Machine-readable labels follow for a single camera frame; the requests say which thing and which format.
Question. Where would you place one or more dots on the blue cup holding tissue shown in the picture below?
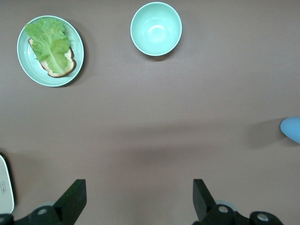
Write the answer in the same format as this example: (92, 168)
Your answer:
(291, 131)

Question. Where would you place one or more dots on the mint green bowl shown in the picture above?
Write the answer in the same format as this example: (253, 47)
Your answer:
(155, 28)

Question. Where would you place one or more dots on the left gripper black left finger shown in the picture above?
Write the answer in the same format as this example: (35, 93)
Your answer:
(70, 204)

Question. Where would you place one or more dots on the white kitchen scale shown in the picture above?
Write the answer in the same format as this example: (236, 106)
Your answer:
(5, 185)

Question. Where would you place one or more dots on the brown table cover sheet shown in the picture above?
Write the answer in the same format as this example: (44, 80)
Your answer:
(150, 105)

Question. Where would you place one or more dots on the mint green plate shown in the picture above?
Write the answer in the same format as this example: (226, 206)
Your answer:
(25, 63)

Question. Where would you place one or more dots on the green lettuce leaf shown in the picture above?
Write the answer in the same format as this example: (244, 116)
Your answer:
(49, 44)

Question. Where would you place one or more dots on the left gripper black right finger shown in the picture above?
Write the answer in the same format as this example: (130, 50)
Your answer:
(206, 211)

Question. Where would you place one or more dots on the toasted bread slice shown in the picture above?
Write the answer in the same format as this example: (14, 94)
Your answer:
(71, 61)

